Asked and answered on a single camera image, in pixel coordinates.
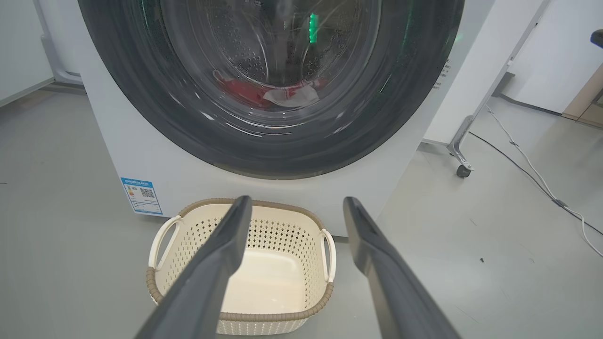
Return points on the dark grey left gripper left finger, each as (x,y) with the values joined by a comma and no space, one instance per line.
(207,282)

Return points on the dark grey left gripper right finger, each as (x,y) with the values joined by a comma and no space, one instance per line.
(391,292)

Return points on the red Bulls 23 garment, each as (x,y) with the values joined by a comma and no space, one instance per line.
(242,94)

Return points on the dark round glass washer door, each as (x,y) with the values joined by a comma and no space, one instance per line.
(155,94)

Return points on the red and white striped garment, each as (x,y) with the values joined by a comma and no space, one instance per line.
(292,96)

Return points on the cream perforated laundry basket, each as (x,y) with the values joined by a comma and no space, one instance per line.
(273,282)

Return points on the white washing machine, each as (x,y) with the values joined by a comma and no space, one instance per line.
(141,155)

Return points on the blue white energy label sticker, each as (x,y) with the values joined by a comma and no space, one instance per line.
(141,195)

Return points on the grey wheeled stand leg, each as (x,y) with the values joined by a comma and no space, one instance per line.
(466,70)

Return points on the light wooden furniture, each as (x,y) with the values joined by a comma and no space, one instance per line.
(586,101)

